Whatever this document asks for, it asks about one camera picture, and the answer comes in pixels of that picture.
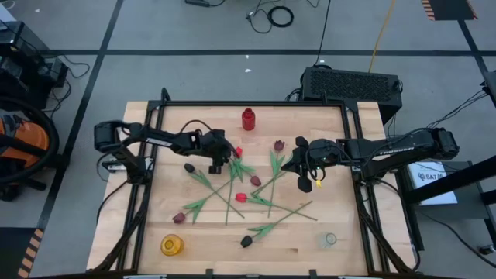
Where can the black diagonal frame beam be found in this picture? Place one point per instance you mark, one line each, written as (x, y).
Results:
(449, 181)

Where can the black power strip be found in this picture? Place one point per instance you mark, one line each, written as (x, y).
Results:
(197, 3)

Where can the black power adapter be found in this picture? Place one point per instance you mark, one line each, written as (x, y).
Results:
(486, 250)

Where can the orange vacuum cleaner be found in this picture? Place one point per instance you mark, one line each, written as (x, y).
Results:
(27, 139)

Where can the red vase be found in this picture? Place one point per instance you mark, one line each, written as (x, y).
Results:
(248, 119)

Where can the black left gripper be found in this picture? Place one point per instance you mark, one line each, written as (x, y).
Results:
(212, 146)

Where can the amber glass vase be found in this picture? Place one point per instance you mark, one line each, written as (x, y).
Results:
(172, 245)

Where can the clear glass vase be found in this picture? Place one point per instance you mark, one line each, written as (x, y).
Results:
(328, 240)

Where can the black equipment rack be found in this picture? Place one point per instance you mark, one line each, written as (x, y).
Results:
(23, 50)

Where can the black aluminium table frame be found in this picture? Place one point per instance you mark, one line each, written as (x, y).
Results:
(252, 103)

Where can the black mat with hazard stripes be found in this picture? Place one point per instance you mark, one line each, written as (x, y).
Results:
(15, 252)
(449, 9)

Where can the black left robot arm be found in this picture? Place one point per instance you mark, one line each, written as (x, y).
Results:
(147, 133)

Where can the white paper sheet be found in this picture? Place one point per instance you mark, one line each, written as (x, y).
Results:
(430, 186)

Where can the black computer case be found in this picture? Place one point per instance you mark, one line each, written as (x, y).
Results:
(348, 89)

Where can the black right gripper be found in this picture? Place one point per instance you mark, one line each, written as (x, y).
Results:
(325, 152)

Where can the dark grey side table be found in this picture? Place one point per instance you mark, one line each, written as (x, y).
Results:
(469, 217)

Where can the black artificial tulip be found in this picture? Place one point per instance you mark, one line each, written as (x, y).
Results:
(246, 242)
(189, 167)
(271, 182)

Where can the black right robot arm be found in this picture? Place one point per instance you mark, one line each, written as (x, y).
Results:
(387, 149)

